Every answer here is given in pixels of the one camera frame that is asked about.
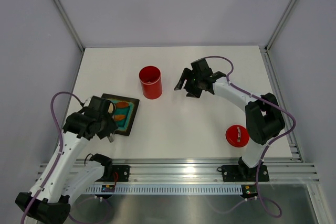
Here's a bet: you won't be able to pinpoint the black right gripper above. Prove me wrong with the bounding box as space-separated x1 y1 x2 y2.
174 68 203 99

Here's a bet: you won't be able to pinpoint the white food piece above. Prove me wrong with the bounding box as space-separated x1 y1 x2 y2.
108 104 115 114

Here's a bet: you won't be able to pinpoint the orange fried food piece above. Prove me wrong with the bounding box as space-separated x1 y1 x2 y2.
113 114 126 122

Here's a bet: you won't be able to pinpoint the stainless steel tongs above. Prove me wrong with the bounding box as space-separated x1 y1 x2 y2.
108 134 114 143

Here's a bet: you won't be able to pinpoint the red cylindrical canister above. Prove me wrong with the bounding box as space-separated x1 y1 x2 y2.
139 66 162 100

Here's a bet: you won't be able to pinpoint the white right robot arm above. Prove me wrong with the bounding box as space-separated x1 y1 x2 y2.
174 58 285 182

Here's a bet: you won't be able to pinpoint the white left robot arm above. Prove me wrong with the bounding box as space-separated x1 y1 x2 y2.
15 96 118 223

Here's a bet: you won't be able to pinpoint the black green square plate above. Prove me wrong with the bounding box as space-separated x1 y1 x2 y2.
101 93 140 136

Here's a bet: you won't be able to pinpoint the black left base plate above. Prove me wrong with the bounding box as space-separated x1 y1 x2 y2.
97 165 130 182

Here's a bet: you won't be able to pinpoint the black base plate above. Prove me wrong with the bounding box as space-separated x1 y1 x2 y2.
97 165 130 182
217 165 270 183

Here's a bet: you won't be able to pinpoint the red lid with metal handle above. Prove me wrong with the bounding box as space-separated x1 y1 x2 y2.
225 125 249 148

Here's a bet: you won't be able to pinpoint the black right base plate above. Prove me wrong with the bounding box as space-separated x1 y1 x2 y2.
217 165 270 183

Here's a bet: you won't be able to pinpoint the white slotted cable duct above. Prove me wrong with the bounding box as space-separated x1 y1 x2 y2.
84 184 243 195

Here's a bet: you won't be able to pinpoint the left aluminium frame post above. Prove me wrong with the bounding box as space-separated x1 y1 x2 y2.
51 0 85 55

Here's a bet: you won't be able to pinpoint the aluminium frame post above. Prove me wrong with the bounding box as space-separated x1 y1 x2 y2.
51 0 85 55
264 0 299 53

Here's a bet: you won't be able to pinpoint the right aluminium frame post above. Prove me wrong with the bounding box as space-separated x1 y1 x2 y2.
264 0 299 53

